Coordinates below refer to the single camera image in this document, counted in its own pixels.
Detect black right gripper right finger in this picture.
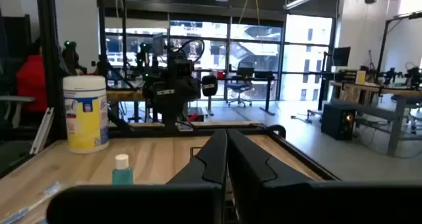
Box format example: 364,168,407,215
227,128,422,224

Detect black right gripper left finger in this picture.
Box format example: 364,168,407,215
45,128,229,224

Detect teal mouthwash bottle white cap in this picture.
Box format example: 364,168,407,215
111,154,135,186

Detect green white toothbrush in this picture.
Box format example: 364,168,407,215
0,180,64,224

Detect black office chair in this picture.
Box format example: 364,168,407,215
226,61,256,108

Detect black standing desk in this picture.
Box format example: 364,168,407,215
194,69,276,117

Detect yellow wipes canister white lid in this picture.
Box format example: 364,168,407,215
62,74,110,154

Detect black computer tower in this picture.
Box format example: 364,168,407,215
320,103,357,142

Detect white plastic strip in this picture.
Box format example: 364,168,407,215
29,107,55,155

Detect person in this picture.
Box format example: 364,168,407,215
15,39,49,113

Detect black monitor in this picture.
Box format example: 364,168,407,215
332,46,351,67

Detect wooden workbench grey legs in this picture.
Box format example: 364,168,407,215
329,80,422,157

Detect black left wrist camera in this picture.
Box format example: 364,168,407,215
171,58,195,77

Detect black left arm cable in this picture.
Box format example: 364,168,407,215
176,38,206,65

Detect black rig upright post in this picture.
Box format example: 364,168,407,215
35,0,67,141

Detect black gantry frame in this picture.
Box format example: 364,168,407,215
375,11,422,84

